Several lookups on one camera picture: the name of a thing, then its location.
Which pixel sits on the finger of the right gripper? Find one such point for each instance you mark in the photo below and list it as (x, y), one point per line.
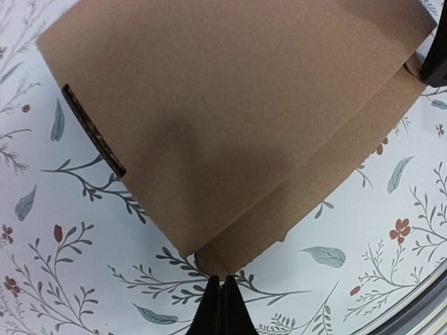
(433, 70)

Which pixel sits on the brown cardboard paper box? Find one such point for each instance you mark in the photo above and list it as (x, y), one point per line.
(229, 121)

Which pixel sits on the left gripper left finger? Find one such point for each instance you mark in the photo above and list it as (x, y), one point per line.
(206, 318)

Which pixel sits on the floral patterned table cloth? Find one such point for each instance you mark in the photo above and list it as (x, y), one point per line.
(78, 256)

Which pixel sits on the aluminium front rail base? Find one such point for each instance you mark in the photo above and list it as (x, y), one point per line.
(426, 314)

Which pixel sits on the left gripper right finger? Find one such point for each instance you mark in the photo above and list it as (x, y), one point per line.
(234, 316)

